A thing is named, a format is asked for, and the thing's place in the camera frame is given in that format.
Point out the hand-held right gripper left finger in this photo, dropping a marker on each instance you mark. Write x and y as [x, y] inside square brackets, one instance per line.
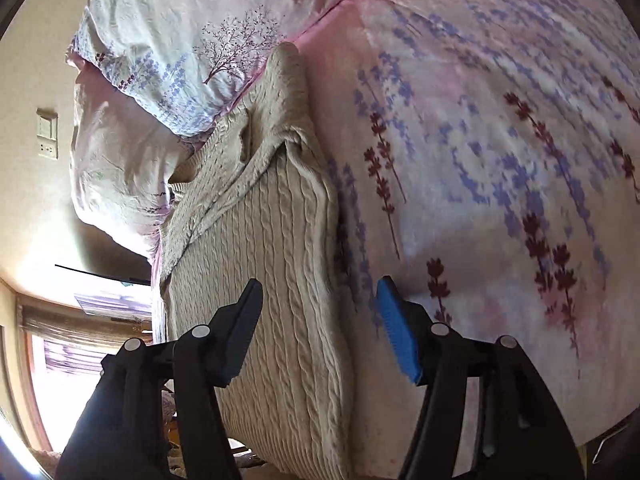
[240, 340]

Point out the white wall switch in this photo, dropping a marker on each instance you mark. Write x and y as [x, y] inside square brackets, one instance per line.
[46, 123]

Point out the white quilted blanket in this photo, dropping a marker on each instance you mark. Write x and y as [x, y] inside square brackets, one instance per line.
[120, 160]

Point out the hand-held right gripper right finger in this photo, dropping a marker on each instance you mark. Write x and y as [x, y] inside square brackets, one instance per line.
[397, 330]

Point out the window curtain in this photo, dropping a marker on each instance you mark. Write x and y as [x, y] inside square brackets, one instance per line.
[65, 355]

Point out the white wall socket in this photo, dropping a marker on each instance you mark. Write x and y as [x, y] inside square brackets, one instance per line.
[48, 150]

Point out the floral pink pillow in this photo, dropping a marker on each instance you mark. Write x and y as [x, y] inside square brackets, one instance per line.
[190, 60]

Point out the floral pink bed sheet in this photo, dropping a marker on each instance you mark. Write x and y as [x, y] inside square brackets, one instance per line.
[480, 170]

